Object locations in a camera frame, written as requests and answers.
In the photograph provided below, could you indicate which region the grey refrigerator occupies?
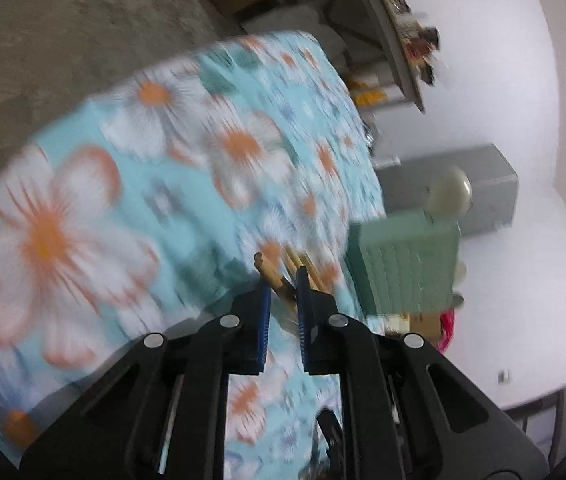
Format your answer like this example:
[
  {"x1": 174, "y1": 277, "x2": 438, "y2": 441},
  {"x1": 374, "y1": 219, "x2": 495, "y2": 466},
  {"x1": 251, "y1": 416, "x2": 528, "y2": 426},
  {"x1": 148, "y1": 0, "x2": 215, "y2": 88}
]
[{"x1": 378, "y1": 144, "x2": 518, "y2": 236}]

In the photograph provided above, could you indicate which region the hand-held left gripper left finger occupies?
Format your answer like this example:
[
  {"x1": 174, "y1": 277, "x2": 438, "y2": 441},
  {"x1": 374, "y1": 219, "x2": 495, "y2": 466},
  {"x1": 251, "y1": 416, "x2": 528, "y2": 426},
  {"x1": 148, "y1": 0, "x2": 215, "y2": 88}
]
[{"x1": 20, "y1": 280, "x2": 271, "y2": 480}]

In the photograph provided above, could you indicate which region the green perforated utensil holder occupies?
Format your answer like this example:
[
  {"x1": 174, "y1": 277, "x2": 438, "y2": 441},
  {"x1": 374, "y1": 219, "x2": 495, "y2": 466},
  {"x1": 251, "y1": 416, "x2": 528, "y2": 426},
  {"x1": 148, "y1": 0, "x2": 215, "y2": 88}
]
[{"x1": 348, "y1": 210, "x2": 464, "y2": 321}]

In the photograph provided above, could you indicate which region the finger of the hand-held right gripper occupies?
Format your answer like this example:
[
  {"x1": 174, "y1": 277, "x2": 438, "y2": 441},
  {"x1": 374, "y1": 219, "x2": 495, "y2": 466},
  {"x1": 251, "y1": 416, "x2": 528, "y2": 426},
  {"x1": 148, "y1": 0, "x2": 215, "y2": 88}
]
[{"x1": 315, "y1": 408, "x2": 344, "y2": 480}]

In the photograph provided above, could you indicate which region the open cardboard box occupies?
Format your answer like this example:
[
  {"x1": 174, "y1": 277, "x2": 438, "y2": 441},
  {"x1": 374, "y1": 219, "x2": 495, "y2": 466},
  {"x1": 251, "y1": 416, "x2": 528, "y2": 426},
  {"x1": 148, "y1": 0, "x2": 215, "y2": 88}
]
[{"x1": 385, "y1": 312, "x2": 444, "y2": 341}]

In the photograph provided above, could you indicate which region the red plastic bag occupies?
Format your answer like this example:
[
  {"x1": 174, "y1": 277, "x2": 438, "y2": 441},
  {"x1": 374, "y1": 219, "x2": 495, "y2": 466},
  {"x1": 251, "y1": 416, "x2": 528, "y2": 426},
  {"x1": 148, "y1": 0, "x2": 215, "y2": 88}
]
[{"x1": 437, "y1": 310, "x2": 456, "y2": 352}]

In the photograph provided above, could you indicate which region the clutter of small desk items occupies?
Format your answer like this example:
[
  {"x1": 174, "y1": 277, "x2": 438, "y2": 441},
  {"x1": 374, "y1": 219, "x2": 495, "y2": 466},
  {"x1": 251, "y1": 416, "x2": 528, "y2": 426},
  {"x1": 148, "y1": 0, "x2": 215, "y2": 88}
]
[{"x1": 383, "y1": 0, "x2": 444, "y2": 86}]

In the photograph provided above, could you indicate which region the floral light blue blanket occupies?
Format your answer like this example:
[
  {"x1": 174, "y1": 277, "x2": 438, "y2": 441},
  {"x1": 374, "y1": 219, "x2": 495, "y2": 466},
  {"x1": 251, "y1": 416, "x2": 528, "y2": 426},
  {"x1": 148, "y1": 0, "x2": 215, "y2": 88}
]
[{"x1": 0, "y1": 30, "x2": 388, "y2": 480}]

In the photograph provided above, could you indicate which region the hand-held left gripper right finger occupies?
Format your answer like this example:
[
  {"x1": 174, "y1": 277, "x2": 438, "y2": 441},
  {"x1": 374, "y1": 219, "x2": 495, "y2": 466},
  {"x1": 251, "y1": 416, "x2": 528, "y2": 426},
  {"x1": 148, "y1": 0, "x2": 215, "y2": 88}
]
[{"x1": 299, "y1": 266, "x2": 548, "y2": 480}]

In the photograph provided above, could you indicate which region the pile of bamboo chopsticks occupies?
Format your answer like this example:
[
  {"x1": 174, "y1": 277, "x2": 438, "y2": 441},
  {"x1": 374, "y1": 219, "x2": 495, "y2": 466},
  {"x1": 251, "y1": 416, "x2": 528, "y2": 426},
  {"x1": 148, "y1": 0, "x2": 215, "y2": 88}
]
[{"x1": 254, "y1": 246, "x2": 324, "y2": 313}]

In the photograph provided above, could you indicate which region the cream plastic soup ladle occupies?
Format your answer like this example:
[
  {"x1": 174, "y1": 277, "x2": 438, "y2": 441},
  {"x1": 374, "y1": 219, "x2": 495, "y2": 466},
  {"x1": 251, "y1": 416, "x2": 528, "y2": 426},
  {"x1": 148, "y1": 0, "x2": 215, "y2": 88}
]
[{"x1": 425, "y1": 165, "x2": 474, "y2": 221}]

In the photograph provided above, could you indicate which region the yellow plastic bag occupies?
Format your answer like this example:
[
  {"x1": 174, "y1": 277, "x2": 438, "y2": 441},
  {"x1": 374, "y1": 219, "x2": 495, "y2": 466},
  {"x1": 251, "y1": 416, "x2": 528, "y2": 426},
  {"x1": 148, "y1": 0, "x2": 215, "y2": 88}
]
[{"x1": 353, "y1": 85, "x2": 388, "y2": 108}]

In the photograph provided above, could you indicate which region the grey desk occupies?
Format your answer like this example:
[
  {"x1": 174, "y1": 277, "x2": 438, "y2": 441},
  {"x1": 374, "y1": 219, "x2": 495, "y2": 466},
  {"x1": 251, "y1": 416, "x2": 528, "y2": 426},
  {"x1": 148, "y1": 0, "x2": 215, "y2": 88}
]
[{"x1": 343, "y1": 0, "x2": 428, "y2": 113}]

